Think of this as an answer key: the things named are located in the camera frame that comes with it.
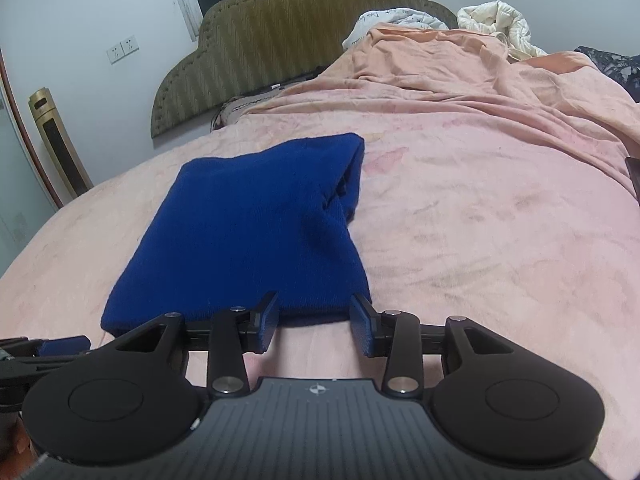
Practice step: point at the cream quilted comforter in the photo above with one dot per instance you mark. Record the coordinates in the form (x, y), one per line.
(504, 22)

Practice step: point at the blue knit garment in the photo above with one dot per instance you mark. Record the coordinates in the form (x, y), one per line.
(232, 230)

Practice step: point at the white wall socket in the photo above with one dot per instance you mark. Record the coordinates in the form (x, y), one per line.
(122, 49)

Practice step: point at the olive striped headboard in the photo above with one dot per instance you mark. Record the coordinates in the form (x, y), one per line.
(246, 45)

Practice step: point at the pink bed sheet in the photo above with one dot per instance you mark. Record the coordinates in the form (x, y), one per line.
(521, 216)

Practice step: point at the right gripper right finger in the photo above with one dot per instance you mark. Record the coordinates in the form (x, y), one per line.
(487, 395)

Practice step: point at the white patterned pillow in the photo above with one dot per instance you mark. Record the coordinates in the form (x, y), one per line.
(404, 17)

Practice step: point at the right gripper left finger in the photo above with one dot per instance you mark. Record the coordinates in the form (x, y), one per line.
(146, 390)

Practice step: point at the dark flat tablet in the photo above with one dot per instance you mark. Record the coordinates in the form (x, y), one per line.
(633, 167)

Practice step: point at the grey striped pillow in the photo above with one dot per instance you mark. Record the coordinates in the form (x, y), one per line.
(233, 109)

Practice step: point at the gold tower fan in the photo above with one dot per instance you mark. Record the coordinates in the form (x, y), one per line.
(58, 144)

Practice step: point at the dark floral cloth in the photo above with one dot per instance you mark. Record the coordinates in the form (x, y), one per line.
(625, 70)

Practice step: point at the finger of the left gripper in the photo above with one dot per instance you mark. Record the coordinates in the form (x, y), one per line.
(21, 356)

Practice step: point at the peach orange blanket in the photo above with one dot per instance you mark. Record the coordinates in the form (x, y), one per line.
(475, 70)

